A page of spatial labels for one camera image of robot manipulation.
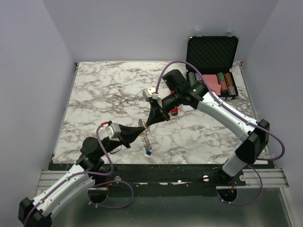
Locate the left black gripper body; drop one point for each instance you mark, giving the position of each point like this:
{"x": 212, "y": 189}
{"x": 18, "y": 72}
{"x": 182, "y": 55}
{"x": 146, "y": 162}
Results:
{"x": 126, "y": 144}

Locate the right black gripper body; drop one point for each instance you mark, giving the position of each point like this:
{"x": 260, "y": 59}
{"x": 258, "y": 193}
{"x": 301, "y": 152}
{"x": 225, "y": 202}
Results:
{"x": 171, "y": 102}

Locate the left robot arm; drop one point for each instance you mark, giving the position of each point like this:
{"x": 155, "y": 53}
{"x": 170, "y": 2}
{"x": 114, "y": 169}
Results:
{"x": 38, "y": 211}

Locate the red glitter microphone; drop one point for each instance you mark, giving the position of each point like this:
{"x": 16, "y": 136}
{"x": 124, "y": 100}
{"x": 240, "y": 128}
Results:
{"x": 174, "y": 112}

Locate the pink playing cards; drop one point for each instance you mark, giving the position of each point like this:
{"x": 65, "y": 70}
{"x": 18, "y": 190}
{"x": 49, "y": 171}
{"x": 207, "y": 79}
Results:
{"x": 213, "y": 83}

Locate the black poker chip case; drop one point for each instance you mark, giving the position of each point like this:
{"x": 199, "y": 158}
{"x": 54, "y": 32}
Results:
{"x": 212, "y": 55}

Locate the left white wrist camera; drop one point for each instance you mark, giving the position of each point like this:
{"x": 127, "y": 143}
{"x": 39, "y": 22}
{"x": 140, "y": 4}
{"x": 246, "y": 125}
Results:
{"x": 113, "y": 131}

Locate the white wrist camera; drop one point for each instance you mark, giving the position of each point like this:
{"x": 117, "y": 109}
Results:
{"x": 150, "y": 94}
{"x": 113, "y": 131}

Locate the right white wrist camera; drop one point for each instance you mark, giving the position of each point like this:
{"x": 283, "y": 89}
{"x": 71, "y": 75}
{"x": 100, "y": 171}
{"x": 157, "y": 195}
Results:
{"x": 150, "y": 94}

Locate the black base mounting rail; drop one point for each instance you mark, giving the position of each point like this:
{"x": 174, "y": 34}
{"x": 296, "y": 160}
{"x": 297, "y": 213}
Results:
{"x": 147, "y": 180}

